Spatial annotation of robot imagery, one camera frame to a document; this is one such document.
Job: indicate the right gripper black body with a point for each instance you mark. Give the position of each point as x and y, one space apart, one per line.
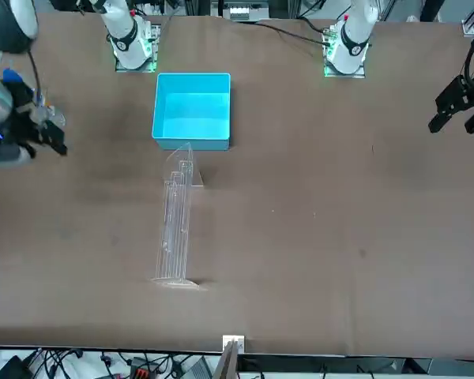
17 132

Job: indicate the clear tube with blue cap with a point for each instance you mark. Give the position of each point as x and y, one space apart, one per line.
10 74

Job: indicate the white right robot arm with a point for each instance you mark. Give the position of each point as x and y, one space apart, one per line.
126 39

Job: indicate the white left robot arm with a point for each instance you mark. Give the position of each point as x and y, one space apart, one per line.
349 43

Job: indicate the clear acrylic rack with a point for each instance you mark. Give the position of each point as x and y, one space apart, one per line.
175 221

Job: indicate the aluminium corner clamp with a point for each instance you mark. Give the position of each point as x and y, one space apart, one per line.
468 25

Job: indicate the blue plastic bin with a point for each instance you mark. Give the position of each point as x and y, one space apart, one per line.
191 110

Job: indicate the black power adapter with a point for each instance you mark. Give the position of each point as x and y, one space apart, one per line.
12 367

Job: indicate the red and black power strip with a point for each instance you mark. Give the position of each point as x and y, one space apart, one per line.
140 373

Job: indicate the grey flat device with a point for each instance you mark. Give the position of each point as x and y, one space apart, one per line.
199 369

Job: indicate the white table edge bracket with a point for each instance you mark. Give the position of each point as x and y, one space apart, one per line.
239 340

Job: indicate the aluminium camera post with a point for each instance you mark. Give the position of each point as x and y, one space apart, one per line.
229 361

